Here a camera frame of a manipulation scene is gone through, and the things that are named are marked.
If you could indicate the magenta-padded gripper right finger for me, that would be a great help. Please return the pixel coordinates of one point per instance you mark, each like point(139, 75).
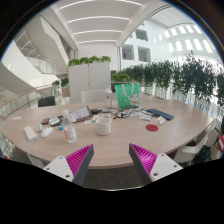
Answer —
point(163, 165)

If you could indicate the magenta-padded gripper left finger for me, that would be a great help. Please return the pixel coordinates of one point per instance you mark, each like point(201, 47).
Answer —
point(58, 166)

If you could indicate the clear plastic water bottle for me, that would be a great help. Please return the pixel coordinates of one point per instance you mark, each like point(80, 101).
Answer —
point(70, 132)

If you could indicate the small blue packet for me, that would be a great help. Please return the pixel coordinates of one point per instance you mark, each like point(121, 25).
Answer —
point(61, 128)

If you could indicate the flat round red coaster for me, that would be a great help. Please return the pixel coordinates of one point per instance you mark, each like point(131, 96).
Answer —
point(152, 127)

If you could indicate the small grey computer mouse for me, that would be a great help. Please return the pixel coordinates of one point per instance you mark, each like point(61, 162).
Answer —
point(39, 127)

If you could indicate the white packet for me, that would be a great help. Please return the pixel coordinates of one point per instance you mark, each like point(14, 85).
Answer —
point(161, 120)

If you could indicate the black notebook with white card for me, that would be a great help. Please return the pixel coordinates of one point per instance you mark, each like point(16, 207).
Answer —
point(55, 120)

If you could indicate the black card case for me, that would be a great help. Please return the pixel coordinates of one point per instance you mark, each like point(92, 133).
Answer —
point(45, 120)

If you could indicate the dark blue keyboard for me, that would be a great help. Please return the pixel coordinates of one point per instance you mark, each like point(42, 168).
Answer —
point(160, 114)

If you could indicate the colourful sticker sheet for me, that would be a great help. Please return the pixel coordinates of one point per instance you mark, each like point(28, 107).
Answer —
point(91, 120)

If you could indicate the tablet in dark case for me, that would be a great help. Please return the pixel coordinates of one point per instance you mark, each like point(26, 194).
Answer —
point(80, 113)

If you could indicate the black chair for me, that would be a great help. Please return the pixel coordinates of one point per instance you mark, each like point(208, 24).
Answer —
point(46, 101)

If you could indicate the black charger block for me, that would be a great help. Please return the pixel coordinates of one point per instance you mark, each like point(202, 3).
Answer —
point(96, 111)

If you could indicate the green tote bag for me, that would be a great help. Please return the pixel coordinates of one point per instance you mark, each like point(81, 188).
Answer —
point(125, 96)

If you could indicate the low planter with plants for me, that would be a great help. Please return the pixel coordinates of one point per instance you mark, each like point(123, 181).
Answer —
point(64, 83)

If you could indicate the tall clear drinking bottle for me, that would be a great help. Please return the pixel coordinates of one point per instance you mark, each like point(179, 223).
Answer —
point(108, 98)

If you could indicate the row of green plants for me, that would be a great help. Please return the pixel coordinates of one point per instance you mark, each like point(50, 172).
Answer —
point(186, 78)

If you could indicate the white cabinet with plants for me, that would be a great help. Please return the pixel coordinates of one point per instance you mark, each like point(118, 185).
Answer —
point(88, 78)

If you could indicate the ceiling light strips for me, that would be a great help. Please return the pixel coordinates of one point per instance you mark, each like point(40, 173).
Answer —
point(96, 18)

